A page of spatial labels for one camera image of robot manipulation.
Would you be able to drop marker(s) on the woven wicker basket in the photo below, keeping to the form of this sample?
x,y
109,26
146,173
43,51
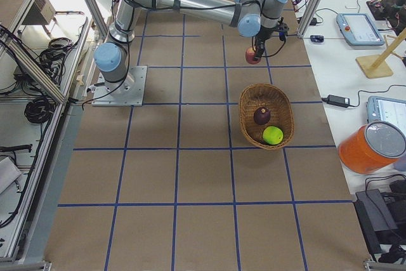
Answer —
x,y
263,105

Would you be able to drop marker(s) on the red yellow apple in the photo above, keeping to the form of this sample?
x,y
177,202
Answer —
x,y
253,56

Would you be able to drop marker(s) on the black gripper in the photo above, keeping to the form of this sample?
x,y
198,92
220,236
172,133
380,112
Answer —
x,y
264,33

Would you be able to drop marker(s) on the wooden stand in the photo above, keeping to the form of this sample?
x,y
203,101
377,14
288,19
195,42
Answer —
x,y
375,66

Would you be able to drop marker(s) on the orange plastic bucket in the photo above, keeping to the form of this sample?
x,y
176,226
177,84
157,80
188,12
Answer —
x,y
374,146

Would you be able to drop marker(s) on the green apple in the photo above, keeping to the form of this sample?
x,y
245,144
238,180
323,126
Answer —
x,y
272,135

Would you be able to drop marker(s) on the black power adapter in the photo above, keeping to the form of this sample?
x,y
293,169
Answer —
x,y
338,101

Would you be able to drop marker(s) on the blue teach pendant tablet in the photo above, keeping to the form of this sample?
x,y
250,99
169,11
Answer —
x,y
358,29

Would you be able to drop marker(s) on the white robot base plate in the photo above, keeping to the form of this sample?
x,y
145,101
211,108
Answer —
x,y
131,93

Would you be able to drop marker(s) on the dark red apple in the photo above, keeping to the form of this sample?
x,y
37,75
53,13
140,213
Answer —
x,y
261,116

